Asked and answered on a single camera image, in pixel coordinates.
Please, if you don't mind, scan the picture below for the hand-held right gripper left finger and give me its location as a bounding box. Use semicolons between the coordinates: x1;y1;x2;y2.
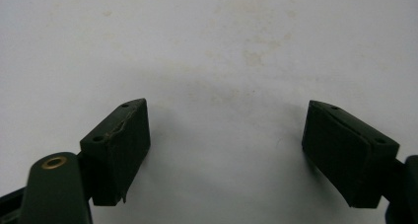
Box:
79;98;152;206

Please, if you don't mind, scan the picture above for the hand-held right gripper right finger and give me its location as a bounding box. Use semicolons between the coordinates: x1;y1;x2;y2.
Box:
301;100;401;209

